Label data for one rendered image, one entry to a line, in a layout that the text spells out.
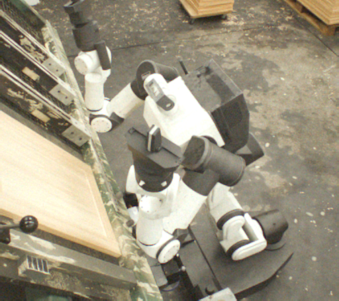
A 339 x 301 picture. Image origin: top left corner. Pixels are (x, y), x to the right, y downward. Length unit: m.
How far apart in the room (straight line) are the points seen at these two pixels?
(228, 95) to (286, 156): 1.88
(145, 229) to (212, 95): 0.45
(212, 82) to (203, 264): 1.21
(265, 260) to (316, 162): 1.05
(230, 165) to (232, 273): 1.19
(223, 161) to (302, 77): 2.84
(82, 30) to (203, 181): 0.62
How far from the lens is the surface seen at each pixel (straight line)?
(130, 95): 1.37
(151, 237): 1.02
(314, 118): 3.37
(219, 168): 1.03
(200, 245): 2.22
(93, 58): 1.28
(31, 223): 0.82
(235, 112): 1.17
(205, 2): 4.35
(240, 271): 2.18
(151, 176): 0.78
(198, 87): 1.19
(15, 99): 1.51
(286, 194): 2.73
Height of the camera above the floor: 2.11
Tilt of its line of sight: 44 degrees down
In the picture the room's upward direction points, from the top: straight up
